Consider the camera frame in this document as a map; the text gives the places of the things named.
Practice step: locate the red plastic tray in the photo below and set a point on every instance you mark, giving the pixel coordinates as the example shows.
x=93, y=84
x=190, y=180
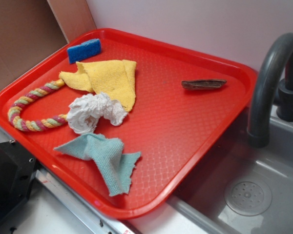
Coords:
x=172, y=127

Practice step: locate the crumpled white paper towel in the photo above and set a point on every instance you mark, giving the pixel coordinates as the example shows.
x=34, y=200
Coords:
x=86, y=111

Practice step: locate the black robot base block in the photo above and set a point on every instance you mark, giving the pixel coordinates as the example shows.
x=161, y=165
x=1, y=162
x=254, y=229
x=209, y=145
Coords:
x=17, y=169

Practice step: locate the multicolour twisted rope toy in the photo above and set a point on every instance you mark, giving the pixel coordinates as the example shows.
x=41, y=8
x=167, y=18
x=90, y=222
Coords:
x=14, y=112

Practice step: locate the brown cardboard panel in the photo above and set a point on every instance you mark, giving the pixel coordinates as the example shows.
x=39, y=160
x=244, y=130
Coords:
x=32, y=30

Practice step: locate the blue sponge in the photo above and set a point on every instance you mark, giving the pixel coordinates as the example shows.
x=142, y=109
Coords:
x=84, y=50

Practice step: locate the grey toy faucet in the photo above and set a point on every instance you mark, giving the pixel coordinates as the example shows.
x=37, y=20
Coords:
x=274, y=86

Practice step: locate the yellow cloth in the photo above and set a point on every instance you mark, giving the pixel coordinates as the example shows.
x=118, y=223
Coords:
x=116, y=78

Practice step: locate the light teal cloth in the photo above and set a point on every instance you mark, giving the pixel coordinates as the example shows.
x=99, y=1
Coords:
x=115, y=167

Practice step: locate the grey toy sink basin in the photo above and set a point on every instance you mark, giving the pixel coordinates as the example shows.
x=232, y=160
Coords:
x=238, y=189

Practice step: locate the brown wood chip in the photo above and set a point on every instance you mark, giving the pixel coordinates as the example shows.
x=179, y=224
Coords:
x=203, y=84

